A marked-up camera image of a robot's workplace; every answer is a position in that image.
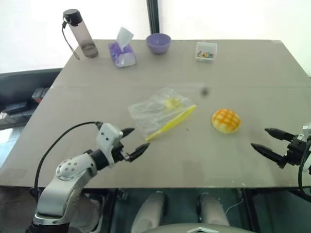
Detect yellow bun toy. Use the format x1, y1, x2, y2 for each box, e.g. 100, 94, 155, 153
210, 108, 242, 134

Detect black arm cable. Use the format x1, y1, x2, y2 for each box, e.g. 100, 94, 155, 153
33, 121, 102, 202
298, 142, 311, 196

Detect clear zip bag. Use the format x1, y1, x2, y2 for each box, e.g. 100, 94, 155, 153
127, 87, 198, 142

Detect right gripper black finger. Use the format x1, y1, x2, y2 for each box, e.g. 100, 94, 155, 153
250, 143, 285, 166
264, 128, 294, 142

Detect clear box of colourful bits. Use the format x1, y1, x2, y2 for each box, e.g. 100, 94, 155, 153
195, 41, 218, 63

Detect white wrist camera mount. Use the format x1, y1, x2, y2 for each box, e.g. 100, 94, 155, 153
301, 124, 311, 174
96, 123, 124, 168

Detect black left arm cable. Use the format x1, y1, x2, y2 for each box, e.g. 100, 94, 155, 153
33, 121, 102, 202

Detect black and red box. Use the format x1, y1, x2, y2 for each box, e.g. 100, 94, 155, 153
31, 87, 50, 104

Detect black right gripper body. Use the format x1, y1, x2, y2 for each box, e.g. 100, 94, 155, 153
278, 135, 308, 170

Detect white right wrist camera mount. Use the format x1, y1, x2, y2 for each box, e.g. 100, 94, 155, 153
301, 124, 311, 174

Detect clear bottle with black cap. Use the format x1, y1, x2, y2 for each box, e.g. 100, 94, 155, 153
61, 9, 99, 60

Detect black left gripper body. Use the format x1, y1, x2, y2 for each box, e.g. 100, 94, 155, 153
112, 141, 133, 164

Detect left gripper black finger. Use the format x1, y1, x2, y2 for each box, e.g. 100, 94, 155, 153
121, 128, 136, 140
128, 142, 150, 163

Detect purple bowl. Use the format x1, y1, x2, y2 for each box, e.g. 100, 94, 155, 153
145, 33, 172, 55

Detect purple tissue pack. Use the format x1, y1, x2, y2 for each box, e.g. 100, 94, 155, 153
108, 27, 137, 68

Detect black upright pole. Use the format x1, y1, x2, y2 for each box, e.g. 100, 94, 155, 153
146, 0, 160, 34

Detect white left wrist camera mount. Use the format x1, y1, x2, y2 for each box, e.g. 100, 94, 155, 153
96, 123, 124, 168

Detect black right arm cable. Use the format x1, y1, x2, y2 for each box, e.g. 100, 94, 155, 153
298, 142, 311, 196

